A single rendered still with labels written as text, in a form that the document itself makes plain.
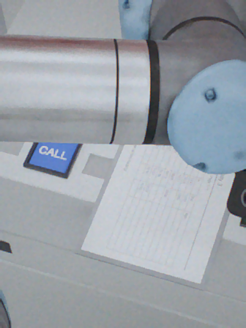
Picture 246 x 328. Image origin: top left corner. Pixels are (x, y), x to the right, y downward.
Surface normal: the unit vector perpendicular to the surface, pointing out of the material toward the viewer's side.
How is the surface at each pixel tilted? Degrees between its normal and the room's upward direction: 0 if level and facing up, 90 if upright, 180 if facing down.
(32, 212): 90
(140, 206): 0
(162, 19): 50
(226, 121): 68
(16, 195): 90
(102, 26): 0
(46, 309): 90
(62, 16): 0
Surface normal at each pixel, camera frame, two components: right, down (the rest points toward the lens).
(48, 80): 0.12, -0.17
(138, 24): -0.01, 0.07
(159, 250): -0.05, -0.55
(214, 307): -0.33, 0.80
